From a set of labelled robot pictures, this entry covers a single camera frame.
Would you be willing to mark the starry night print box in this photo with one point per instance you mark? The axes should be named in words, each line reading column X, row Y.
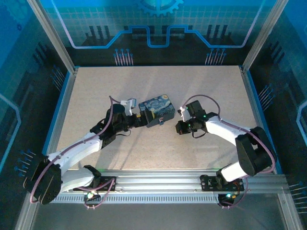
column 160, row 107

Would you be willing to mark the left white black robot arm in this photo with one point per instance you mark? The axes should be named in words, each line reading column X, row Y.
column 72, row 153

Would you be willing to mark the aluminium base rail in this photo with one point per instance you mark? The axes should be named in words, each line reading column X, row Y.
column 163, row 179

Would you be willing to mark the aluminium table side rail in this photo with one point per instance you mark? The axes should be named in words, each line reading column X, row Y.
column 254, row 100
column 64, row 107

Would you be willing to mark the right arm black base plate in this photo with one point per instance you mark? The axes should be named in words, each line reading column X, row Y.
column 208, row 183

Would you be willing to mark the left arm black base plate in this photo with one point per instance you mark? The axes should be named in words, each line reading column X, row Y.
column 108, row 183

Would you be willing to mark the aluminium frame post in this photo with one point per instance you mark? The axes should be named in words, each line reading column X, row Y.
column 263, row 36
column 52, row 36

